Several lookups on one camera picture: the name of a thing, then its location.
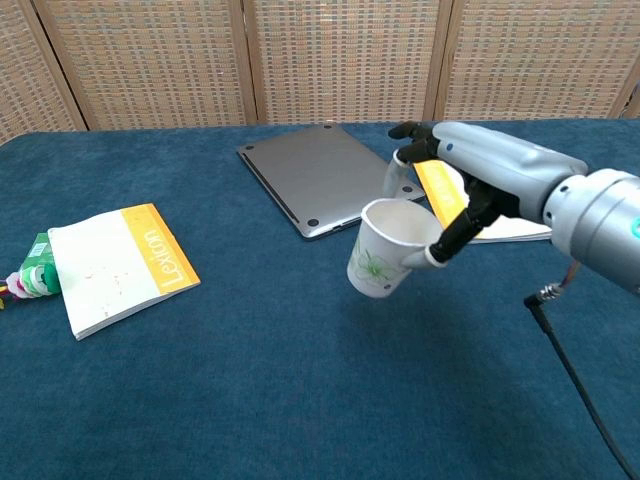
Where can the orange white Lexicon notebook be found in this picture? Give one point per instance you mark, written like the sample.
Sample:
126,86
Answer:
442,192
110,270

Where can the woven wooden folding screen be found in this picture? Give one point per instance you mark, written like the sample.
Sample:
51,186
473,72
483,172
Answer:
340,55

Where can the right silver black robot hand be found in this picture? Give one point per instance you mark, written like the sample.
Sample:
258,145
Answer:
495,160

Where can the green packet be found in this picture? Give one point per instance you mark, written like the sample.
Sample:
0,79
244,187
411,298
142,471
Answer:
40,250

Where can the white paper cup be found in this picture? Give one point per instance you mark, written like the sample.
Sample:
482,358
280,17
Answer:
372,260

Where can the grey closed laptop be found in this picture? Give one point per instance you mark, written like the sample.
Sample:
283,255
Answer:
320,175

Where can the blue carpet table mat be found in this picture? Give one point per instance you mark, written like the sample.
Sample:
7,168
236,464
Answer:
250,390

